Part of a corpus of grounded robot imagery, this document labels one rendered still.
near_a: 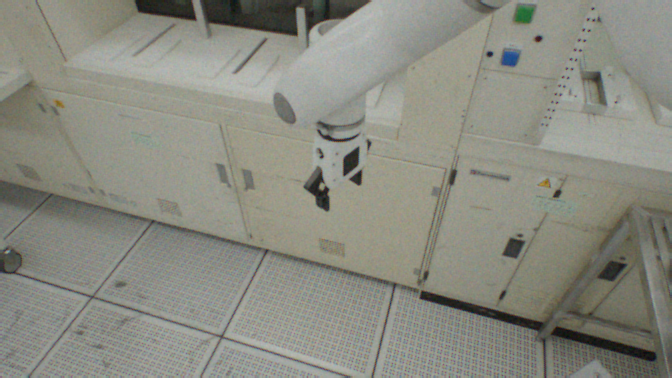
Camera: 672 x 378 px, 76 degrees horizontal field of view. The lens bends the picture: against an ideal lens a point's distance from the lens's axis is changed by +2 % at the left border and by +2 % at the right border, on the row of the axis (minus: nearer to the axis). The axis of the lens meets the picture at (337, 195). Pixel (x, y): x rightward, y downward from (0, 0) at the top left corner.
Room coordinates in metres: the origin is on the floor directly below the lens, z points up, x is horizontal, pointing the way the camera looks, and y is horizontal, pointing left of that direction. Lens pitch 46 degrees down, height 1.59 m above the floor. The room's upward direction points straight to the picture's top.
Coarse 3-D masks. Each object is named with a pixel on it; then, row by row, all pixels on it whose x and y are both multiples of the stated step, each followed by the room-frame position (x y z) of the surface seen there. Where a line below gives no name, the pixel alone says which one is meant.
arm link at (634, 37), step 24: (480, 0) 0.40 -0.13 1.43; (504, 0) 0.40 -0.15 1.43; (600, 0) 0.32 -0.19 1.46; (624, 0) 0.29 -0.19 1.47; (648, 0) 0.28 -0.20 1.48; (624, 24) 0.28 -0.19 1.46; (648, 24) 0.26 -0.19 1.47; (624, 48) 0.27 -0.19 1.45; (648, 48) 0.25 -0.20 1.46; (648, 72) 0.25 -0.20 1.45
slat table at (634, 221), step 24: (624, 216) 0.75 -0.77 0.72; (648, 216) 0.72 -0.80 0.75; (648, 240) 0.64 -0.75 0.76; (600, 264) 0.73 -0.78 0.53; (648, 264) 0.57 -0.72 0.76; (576, 288) 0.73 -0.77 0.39; (648, 288) 0.51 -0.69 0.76; (552, 312) 0.76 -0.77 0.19; (576, 312) 0.74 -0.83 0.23; (648, 312) 0.46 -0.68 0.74; (648, 336) 0.65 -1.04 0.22
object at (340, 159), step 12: (360, 132) 0.55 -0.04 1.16; (324, 144) 0.53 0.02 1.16; (336, 144) 0.53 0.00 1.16; (348, 144) 0.54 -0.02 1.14; (360, 144) 0.57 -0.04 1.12; (312, 156) 0.54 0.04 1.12; (324, 156) 0.52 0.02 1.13; (336, 156) 0.52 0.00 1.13; (348, 156) 0.54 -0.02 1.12; (360, 156) 0.57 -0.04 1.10; (324, 168) 0.52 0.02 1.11; (336, 168) 0.52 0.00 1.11; (348, 168) 0.54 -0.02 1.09; (360, 168) 0.57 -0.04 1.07; (324, 180) 0.52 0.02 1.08; (336, 180) 0.52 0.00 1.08
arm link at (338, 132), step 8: (360, 120) 0.54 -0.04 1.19; (320, 128) 0.54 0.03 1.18; (328, 128) 0.53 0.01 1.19; (336, 128) 0.52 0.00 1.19; (344, 128) 0.53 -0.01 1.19; (352, 128) 0.53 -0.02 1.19; (360, 128) 0.54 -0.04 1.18; (336, 136) 0.52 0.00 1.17; (344, 136) 0.53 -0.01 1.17; (352, 136) 0.53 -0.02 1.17
